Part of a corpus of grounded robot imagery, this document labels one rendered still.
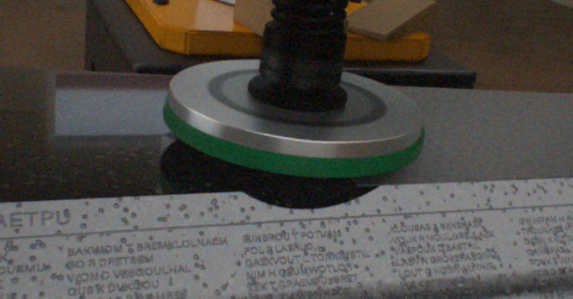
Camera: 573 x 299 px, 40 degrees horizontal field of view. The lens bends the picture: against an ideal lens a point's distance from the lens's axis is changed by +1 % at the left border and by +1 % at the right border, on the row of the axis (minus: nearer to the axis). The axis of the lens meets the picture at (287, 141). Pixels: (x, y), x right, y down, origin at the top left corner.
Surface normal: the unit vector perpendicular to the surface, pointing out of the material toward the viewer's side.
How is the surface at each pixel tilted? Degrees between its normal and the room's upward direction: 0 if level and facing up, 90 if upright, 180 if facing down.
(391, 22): 11
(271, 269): 45
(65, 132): 0
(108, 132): 0
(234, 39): 90
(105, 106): 0
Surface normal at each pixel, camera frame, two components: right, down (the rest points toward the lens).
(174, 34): -0.42, 0.27
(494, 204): 0.34, -0.40
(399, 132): 0.12, -0.93
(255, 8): -0.88, 0.06
